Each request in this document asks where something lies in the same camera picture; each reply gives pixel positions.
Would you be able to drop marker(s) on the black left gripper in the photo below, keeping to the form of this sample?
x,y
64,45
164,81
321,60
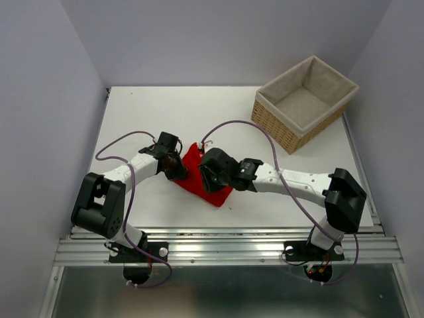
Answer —
x,y
179,173

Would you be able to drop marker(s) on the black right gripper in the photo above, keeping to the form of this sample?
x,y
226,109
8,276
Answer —
x,y
211,185

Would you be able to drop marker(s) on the red t shirt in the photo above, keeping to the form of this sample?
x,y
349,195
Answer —
x,y
194,183

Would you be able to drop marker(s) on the wicker basket with cloth liner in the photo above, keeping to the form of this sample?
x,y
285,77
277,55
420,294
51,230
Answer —
x,y
302,102

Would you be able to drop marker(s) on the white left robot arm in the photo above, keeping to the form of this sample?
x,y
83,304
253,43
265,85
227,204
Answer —
x,y
104,200

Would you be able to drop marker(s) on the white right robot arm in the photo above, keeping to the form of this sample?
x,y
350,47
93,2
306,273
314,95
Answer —
x,y
338,192

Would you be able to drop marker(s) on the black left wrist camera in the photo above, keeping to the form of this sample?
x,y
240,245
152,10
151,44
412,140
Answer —
x,y
168,144

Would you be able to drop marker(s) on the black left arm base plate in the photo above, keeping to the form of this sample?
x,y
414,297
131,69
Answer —
x,y
119,254

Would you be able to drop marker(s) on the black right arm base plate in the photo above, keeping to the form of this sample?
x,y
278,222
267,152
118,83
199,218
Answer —
x,y
303,251

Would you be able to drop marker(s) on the aluminium rail frame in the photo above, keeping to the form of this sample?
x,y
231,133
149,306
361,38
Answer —
x,y
229,271

